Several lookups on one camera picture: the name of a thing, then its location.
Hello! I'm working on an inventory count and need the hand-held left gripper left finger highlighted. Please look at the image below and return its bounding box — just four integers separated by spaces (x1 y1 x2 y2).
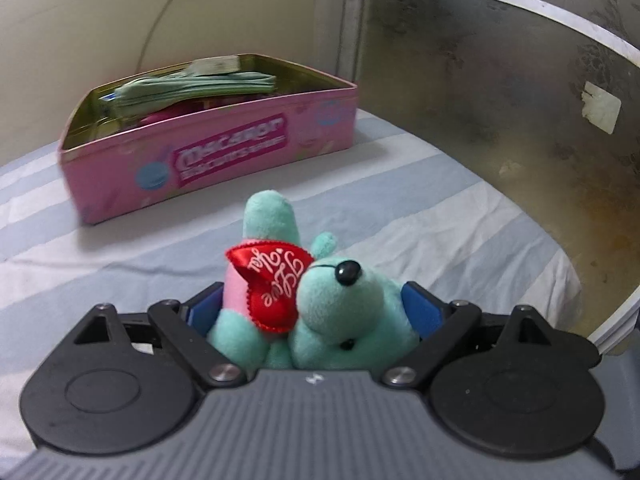
72 282 249 389

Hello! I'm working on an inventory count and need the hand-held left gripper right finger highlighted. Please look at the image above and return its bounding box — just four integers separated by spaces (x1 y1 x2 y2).
381 281 557 391

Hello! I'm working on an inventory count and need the mint green cloth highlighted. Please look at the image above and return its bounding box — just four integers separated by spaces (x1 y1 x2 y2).
206 189 422 371

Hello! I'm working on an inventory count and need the pink tin box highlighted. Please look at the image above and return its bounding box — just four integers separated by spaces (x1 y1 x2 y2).
57 52 358 226

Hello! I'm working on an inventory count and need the green striped cloth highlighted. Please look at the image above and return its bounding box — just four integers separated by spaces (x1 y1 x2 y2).
112 71 278 118

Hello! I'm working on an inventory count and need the frosted glass sliding door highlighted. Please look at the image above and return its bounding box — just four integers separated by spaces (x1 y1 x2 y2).
340 0 640 356

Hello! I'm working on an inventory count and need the white torn sticker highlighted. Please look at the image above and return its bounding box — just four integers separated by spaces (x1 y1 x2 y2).
580 81 622 135

